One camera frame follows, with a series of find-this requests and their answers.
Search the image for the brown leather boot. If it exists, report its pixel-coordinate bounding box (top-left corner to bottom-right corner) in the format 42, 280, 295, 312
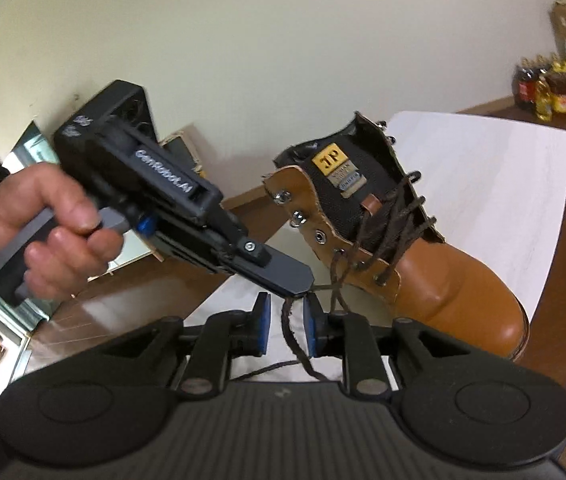
262, 110, 531, 363

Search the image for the group of plastic bottles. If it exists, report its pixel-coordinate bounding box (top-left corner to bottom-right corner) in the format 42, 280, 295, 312
513, 54, 566, 122

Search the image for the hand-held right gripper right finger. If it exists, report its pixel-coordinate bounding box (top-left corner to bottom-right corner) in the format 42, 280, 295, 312
304, 292, 464, 398

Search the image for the dark brown shoelace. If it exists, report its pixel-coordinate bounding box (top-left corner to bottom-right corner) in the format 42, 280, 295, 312
235, 170, 438, 391

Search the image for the person's left hand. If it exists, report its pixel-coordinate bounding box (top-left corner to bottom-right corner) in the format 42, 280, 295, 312
0, 162, 125, 302

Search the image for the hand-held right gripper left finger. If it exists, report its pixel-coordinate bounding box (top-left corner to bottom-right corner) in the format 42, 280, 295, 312
106, 292, 270, 398

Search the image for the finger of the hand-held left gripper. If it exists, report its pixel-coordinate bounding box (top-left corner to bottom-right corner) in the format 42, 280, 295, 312
233, 245, 317, 297

